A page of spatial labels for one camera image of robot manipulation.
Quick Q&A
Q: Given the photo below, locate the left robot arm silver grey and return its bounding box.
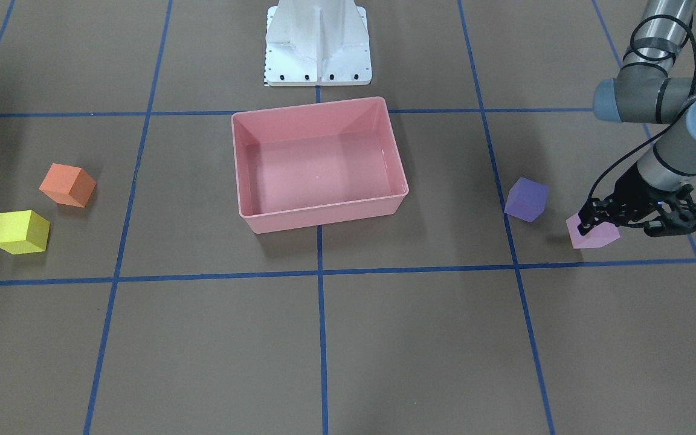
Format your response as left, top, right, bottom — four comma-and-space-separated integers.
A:
576, 1, 696, 237

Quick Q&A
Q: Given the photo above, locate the white camera pillar with base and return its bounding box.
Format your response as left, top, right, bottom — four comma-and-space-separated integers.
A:
263, 1, 373, 86

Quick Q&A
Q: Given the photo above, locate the yellow foam block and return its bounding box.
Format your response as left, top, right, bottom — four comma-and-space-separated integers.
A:
0, 210, 51, 254

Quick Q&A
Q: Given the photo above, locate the purple foam block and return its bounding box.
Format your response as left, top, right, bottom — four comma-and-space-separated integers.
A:
503, 177, 550, 223

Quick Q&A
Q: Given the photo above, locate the orange foam block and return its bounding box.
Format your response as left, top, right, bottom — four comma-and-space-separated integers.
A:
39, 163, 97, 208

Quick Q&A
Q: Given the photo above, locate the pink plastic bin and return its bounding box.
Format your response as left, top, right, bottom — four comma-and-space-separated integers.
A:
230, 96, 410, 234

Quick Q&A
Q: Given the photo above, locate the pink foam block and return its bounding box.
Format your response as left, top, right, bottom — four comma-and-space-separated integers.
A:
565, 214, 620, 250

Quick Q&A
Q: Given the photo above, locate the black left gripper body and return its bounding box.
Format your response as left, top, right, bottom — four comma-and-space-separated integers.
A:
589, 164, 696, 237

